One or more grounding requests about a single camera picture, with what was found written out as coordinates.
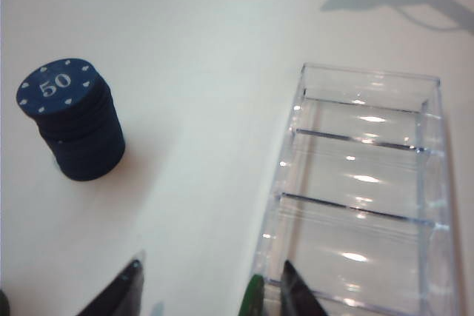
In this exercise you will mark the blue poker chip stack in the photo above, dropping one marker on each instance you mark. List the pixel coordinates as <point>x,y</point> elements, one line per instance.
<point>79,138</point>

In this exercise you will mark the clear acrylic chip tray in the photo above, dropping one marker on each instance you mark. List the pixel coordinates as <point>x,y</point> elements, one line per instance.
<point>355,190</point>

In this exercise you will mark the green poker chip marked 20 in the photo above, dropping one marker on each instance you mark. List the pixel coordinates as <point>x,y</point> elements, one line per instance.
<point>253,295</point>

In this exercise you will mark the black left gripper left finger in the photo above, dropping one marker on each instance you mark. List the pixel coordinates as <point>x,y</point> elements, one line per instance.
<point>118,294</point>

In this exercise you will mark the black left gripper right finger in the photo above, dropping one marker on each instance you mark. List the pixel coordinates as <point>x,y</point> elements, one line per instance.
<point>298,295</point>

